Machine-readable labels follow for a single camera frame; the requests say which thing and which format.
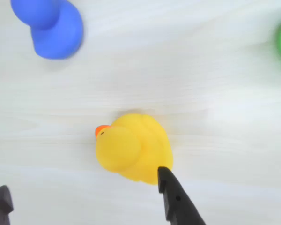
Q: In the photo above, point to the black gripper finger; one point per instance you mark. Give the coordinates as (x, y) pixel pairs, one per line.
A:
(0, 206)
(178, 206)

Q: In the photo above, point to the yellow rubber duck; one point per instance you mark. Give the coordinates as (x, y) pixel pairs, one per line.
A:
(135, 150)

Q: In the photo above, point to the blue rubber duck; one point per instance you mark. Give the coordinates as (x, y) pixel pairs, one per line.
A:
(53, 30)

